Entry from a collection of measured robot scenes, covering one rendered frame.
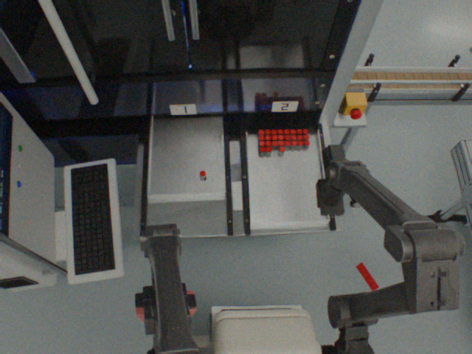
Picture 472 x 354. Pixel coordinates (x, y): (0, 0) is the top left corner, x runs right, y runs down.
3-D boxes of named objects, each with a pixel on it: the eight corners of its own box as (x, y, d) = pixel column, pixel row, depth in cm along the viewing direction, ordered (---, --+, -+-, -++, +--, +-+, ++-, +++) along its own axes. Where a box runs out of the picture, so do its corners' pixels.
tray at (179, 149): (152, 112, 159) (150, 108, 155) (222, 110, 160) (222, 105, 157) (148, 198, 145) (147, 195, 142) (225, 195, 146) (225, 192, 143)
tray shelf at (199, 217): (139, 116, 160) (139, 113, 158) (324, 110, 163) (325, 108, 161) (133, 240, 141) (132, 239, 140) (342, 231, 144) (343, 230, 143)
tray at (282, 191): (245, 135, 156) (245, 130, 153) (316, 133, 157) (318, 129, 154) (250, 226, 142) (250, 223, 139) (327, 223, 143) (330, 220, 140)
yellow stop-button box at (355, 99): (339, 99, 154) (344, 88, 147) (358, 99, 154) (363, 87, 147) (342, 116, 151) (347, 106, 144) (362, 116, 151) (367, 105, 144)
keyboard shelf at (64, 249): (45, 171, 159) (42, 168, 157) (116, 160, 162) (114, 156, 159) (47, 288, 142) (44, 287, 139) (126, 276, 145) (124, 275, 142)
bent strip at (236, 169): (231, 171, 150) (231, 164, 145) (240, 170, 150) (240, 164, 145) (234, 209, 144) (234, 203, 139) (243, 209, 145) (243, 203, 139)
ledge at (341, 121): (327, 96, 166) (328, 94, 164) (359, 96, 166) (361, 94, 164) (332, 128, 160) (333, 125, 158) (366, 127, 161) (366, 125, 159)
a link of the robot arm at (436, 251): (420, 319, 58) (480, 312, 59) (403, 227, 63) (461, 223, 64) (329, 330, 100) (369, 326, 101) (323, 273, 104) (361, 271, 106)
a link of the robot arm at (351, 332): (344, 346, 95) (366, 344, 95) (347, 307, 92) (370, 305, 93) (331, 324, 103) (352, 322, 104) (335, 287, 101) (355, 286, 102)
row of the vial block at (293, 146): (257, 147, 154) (258, 140, 150) (307, 145, 155) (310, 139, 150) (258, 152, 153) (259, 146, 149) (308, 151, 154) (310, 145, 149)
